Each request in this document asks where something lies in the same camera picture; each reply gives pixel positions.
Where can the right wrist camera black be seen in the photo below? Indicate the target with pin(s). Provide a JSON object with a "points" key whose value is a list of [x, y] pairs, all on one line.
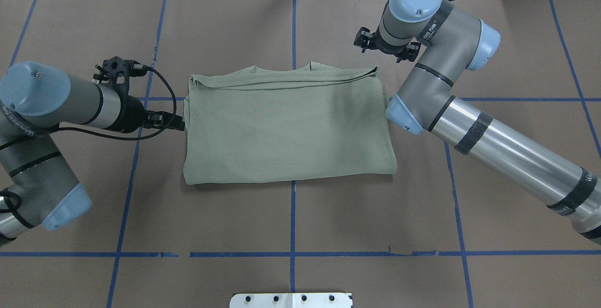
{"points": [[364, 39]]}

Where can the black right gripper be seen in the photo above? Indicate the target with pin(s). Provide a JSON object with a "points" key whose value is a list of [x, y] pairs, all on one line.
{"points": [[364, 38]]}

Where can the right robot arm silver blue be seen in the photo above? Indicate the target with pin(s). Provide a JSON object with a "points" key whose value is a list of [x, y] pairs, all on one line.
{"points": [[443, 41]]}

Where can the white mounting plate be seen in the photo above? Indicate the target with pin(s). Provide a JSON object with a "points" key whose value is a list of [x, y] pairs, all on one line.
{"points": [[292, 300]]}

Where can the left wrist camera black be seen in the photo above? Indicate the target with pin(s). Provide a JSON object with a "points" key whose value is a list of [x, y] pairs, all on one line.
{"points": [[119, 71]]}

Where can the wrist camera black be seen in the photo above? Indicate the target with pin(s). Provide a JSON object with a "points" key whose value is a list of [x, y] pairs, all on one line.
{"points": [[364, 39], [119, 71]]}

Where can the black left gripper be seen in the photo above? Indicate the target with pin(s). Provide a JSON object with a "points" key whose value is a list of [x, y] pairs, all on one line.
{"points": [[133, 114]]}

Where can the olive green long-sleeve shirt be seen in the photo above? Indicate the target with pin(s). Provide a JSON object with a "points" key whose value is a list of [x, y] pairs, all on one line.
{"points": [[261, 126]]}

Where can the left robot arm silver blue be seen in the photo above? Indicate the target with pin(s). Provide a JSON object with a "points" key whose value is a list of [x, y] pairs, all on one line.
{"points": [[38, 100]]}

